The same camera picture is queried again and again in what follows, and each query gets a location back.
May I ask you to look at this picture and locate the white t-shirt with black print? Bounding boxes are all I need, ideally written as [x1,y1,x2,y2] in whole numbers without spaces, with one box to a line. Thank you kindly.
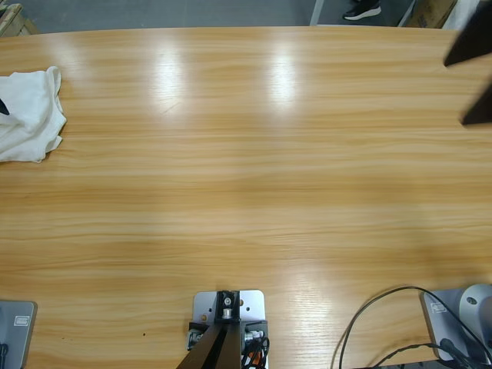
[0,65,68,165]

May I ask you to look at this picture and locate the brown board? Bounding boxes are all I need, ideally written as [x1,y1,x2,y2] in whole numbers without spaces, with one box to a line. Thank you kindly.
[397,0,458,28]

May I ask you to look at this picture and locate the wooden crate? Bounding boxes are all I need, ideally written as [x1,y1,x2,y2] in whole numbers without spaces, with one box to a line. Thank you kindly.
[0,2,39,38]

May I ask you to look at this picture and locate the black shoe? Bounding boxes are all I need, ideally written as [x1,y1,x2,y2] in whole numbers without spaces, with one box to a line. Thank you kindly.
[342,0,383,22]

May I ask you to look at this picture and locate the white post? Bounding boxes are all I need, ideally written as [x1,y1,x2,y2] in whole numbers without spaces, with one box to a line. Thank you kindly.
[309,0,327,26]

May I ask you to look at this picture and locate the black cable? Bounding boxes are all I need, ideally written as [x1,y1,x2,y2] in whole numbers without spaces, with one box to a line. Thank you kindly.
[340,285,492,369]

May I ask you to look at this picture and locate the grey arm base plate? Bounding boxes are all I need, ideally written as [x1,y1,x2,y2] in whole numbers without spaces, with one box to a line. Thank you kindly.
[0,300,38,369]
[419,288,492,362]

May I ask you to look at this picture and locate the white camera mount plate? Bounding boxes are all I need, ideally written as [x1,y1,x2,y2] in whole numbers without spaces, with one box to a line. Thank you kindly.
[191,290,268,327]

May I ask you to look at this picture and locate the dark camera post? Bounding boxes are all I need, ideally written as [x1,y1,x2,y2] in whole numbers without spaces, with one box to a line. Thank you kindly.
[177,291,247,369]

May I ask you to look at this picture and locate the black wire tangle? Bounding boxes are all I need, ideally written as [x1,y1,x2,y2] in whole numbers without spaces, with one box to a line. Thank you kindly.
[241,336,272,369]

